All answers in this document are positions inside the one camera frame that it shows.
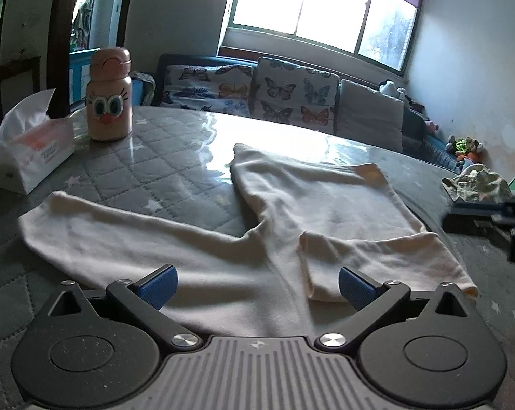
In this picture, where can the wide butterfly print cushion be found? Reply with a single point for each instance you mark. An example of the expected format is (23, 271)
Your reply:
(206, 89)

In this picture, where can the blue cabinet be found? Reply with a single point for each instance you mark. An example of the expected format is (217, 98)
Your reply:
(80, 77)

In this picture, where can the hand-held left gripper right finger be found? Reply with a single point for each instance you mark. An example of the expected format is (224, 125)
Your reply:
(354, 287)

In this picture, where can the square butterfly print cushion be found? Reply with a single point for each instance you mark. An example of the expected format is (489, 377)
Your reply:
(295, 94)

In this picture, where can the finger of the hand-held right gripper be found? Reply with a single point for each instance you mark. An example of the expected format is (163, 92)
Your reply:
(471, 218)

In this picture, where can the white tissue box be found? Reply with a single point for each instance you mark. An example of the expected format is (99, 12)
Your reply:
(39, 153)

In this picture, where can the large window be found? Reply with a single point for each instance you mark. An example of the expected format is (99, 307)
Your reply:
(308, 4)

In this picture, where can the pink cartoon-eyed bottle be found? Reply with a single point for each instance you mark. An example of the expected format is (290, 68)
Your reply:
(108, 102)

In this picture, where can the camouflage print hat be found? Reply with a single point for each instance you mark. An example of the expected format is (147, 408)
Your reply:
(475, 183)

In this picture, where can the white plush toy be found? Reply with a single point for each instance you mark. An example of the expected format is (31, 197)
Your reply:
(389, 89)

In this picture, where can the dark blue sofa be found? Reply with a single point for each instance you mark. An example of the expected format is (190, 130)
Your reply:
(415, 130)

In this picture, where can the pink plush toy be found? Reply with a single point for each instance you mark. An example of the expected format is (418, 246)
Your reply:
(431, 127)

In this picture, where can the white tissue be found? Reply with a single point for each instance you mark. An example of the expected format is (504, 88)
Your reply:
(22, 111)

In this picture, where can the plain grey cushion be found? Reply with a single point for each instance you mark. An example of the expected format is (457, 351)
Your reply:
(370, 117)

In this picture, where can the cream white pants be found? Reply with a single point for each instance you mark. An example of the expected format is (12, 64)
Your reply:
(223, 260)

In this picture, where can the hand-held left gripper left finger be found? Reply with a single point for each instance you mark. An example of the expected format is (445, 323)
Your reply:
(158, 286)

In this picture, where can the pile of small plush toys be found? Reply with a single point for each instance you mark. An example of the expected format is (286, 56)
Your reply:
(466, 147)

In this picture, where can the dark wooden door frame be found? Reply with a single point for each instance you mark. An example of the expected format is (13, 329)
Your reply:
(63, 30)

